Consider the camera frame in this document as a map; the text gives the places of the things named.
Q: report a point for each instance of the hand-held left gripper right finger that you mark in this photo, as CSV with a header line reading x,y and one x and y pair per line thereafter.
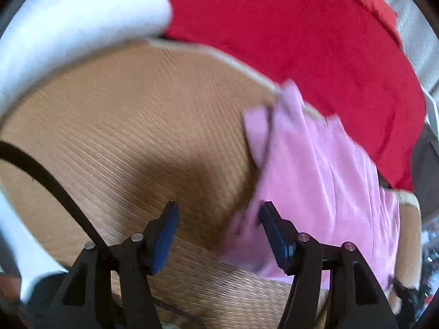
x,y
276,240

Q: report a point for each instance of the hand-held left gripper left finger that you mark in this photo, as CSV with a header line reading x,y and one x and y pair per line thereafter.
x,y
164,243

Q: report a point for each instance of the woven bamboo mat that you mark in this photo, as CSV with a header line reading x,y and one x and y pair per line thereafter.
x,y
120,109

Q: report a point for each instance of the white cloth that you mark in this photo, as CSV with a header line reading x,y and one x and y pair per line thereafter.
x,y
24,253

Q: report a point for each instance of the dark object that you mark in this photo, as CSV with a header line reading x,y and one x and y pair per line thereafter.
x,y
408,294

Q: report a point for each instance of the grey wooden furniture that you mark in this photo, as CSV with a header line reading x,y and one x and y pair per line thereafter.
x,y
428,171

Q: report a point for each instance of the red blanket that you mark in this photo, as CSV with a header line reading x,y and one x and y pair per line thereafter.
x,y
291,41

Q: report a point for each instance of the white shelf board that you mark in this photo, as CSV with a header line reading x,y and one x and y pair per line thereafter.
x,y
432,109

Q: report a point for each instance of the white quilted cushion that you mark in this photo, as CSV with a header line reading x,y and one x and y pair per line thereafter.
x,y
68,24

